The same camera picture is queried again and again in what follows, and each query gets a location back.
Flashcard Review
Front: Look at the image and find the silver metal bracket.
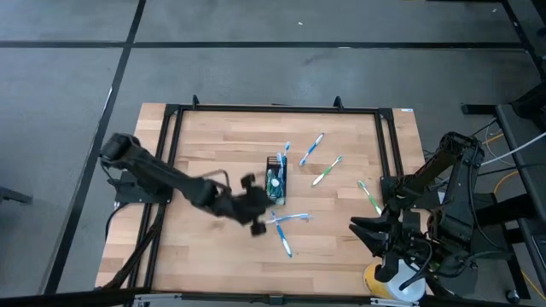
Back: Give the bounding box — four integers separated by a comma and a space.
369, 297, 420, 307

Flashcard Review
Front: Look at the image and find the yellow wipes canister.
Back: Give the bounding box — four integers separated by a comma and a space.
362, 260, 427, 303

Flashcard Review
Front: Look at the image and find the white cable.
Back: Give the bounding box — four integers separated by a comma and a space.
481, 130, 546, 166

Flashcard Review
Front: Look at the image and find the yellow extension cable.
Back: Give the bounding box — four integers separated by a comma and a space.
484, 132, 546, 291

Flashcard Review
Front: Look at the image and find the black wire caddy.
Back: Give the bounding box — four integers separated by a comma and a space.
264, 155, 289, 206

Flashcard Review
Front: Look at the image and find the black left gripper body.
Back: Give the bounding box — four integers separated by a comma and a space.
232, 172, 268, 238

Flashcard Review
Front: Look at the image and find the black office chair base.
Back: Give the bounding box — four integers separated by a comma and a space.
0, 185, 34, 206

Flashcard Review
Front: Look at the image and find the black aluminium table frame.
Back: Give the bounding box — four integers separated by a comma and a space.
94, 94, 460, 307

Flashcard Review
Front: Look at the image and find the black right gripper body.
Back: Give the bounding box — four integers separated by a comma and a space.
375, 204, 430, 282

